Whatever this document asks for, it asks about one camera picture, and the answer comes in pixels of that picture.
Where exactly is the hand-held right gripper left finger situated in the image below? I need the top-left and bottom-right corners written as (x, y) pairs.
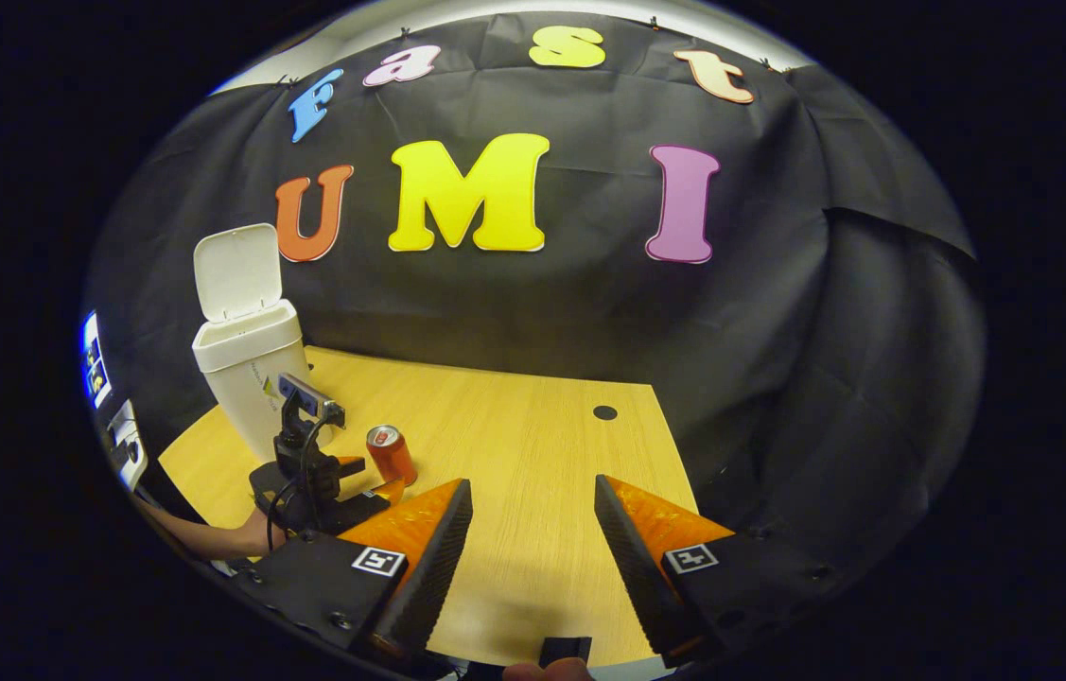
top-left (230, 478), bottom-right (474, 663)

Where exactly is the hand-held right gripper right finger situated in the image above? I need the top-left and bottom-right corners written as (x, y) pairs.
top-left (594, 475), bottom-right (836, 668)

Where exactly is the red pop can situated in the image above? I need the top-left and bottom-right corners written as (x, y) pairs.
top-left (365, 425), bottom-right (418, 488)

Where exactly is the white desktop garbage bin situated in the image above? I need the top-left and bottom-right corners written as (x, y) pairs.
top-left (192, 223), bottom-right (337, 464)

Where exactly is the wooden desktop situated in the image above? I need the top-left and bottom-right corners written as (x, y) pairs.
top-left (157, 346), bottom-right (699, 668)

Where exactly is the white side table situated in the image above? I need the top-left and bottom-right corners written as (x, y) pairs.
top-left (107, 399), bottom-right (149, 491)

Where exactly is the computer monitor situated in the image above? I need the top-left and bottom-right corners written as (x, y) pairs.
top-left (81, 312), bottom-right (113, 410)

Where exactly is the black backdrop cloth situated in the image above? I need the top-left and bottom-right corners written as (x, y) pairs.
top-left (83, 11), bottom-right (987, 587)

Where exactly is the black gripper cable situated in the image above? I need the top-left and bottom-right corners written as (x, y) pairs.
top-left (265, 416), bottom-right (330, 554)

